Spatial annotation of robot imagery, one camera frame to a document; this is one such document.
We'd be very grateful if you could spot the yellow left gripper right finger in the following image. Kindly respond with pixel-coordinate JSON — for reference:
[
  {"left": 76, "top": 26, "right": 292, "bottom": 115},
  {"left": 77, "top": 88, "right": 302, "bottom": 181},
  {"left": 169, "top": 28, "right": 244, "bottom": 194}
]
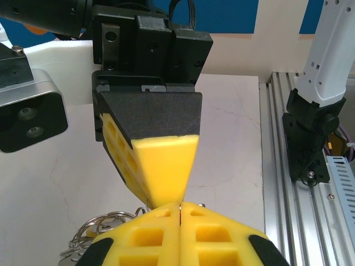
[{"left": 180, "top": 201, "right": 291, "bottom": 266}]

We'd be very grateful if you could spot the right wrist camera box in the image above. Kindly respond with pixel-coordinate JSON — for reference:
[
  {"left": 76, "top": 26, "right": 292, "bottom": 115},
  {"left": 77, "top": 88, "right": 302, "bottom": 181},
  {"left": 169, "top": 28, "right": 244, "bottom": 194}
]
[{"left": 0, "top": 38, "right": 95, "bottom": 154}]

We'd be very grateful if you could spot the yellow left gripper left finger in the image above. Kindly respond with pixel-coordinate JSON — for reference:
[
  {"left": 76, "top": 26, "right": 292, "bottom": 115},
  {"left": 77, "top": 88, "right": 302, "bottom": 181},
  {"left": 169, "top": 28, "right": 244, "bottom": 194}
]
[{"left": 73, "top": 203, "right": 181, "bottom": 266}]

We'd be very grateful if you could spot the thin black gripper wire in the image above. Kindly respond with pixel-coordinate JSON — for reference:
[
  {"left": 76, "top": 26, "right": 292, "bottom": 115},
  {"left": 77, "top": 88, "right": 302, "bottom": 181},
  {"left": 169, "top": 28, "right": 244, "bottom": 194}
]
[{"left": 169, "top": 0, "right": 198, "bottom": 31}]

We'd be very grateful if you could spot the blue floral wall poster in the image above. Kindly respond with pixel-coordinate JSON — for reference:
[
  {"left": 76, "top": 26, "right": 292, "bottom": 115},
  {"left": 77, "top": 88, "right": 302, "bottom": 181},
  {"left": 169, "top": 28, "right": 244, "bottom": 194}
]
[
  {"left": 299, "top": 0, "right": 327, "bottom": 34},
  {"left": 23, "top": 0, "right": 256, "bottom": 36}
]

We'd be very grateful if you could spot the aluminium table rail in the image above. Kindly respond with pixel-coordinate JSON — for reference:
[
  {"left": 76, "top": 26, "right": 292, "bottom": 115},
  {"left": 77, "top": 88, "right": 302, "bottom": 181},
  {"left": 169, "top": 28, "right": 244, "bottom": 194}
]
[{"left": 259, "top": 71, "right": 355, "bottom": 266}]

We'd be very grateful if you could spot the grey slotted cable duct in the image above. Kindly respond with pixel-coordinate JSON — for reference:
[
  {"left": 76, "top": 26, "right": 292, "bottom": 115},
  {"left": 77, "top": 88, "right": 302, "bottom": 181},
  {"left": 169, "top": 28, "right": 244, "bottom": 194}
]
[{"left": 326, "top": 155, "right": 355, "bottom": 266}]

